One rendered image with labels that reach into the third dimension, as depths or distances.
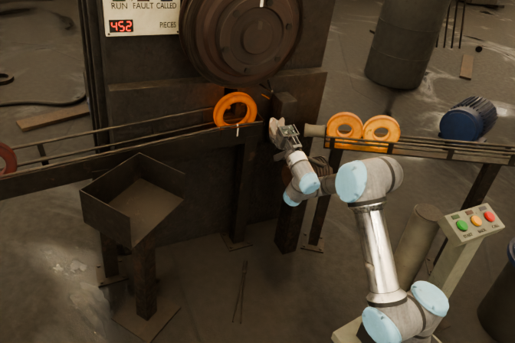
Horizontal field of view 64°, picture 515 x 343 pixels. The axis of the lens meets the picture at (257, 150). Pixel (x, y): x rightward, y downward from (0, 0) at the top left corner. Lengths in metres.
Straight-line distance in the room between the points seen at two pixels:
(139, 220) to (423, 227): 1.10
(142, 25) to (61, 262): 1.17
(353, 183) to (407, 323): 0.42
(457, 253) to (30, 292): 1.75
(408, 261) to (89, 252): 1.46
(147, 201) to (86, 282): 0.69
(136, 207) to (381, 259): 0.81
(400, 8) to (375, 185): 3.02
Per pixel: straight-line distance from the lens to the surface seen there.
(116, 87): 1.63
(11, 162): 1.64
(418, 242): 1.88
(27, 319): 2.02
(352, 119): 1.81
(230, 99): 1.67
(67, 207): 2.45
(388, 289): 1.31
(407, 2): 4.11
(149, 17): 1.58
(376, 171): 1.27
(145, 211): 1.46
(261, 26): 1.47
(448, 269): 1.87
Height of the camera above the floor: 1.58
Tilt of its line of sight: 33 degrees down
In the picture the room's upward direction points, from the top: 8 degrees clockwise
